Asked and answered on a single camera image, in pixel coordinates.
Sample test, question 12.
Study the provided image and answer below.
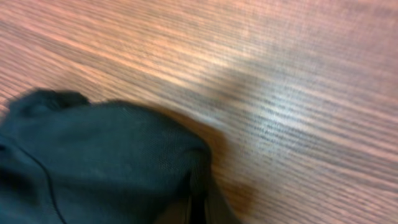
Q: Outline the black t-shirt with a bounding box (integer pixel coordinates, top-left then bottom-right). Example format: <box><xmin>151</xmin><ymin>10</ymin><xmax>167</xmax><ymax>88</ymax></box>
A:
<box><xmin>1</xmin><ymin>90</ymin><xmax>238</xmax><ymax>224</ymax></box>

